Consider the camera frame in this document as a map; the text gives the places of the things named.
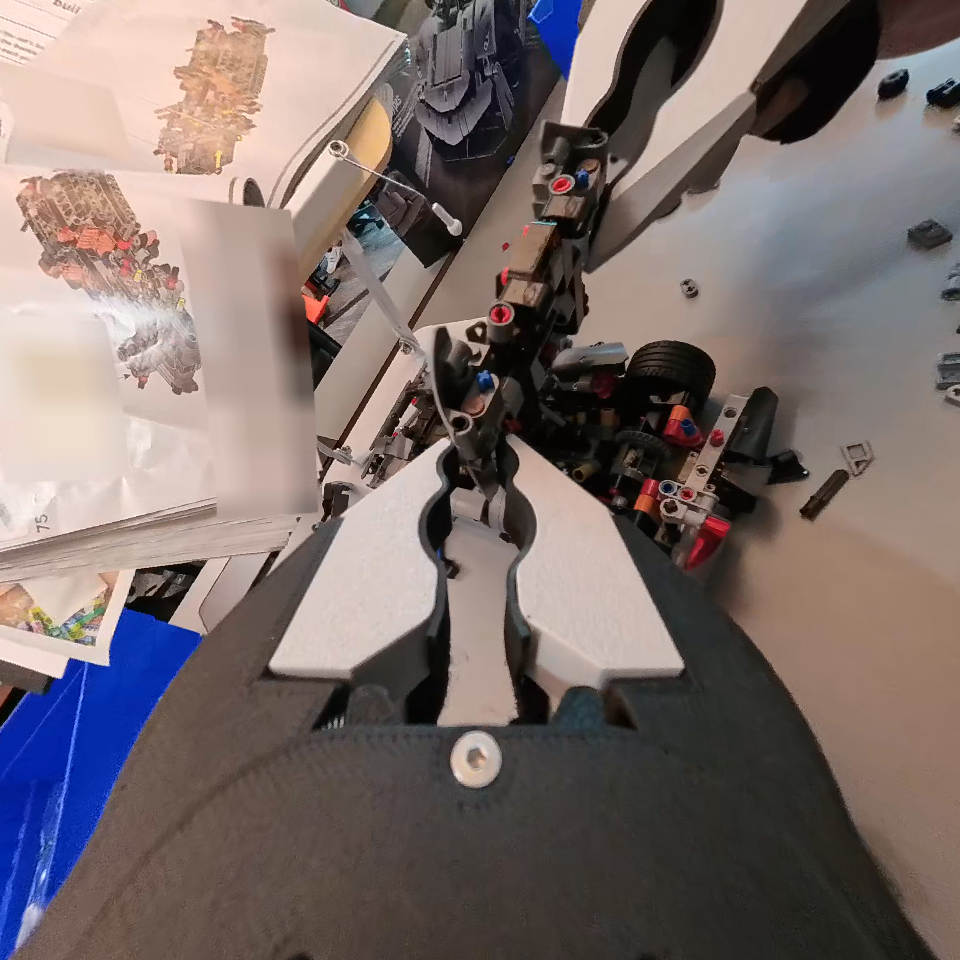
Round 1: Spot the colourful printed paper sheet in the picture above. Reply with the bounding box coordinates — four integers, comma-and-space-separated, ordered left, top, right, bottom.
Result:
0, 573, 125, 669

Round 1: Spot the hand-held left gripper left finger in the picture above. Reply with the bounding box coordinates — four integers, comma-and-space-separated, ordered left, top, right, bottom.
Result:
268, 441, 451, 725

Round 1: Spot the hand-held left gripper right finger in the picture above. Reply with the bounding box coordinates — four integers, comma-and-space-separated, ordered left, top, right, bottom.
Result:
502, 437, 687, 715

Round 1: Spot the thin white tipped rod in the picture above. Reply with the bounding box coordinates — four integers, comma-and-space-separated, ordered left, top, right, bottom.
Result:
330, 141, 462, 235

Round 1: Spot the grey lego car model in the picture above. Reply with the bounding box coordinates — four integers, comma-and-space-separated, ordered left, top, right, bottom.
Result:
363, 122, 783, 579

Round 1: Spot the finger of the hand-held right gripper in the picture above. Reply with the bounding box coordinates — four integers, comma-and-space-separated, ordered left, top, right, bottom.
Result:
587, 0, 815, 273
561, 0, 723, 132

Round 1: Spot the lego set cardboard box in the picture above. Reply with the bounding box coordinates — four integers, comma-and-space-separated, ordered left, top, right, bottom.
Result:
375, 0, 565, 267

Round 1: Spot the white post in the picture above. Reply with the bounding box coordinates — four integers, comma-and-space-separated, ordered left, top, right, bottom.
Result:
288, 153, 376, 280

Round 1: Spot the lego instruction booklet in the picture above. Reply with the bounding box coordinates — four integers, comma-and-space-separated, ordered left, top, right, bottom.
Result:
0, 0, 410, 586

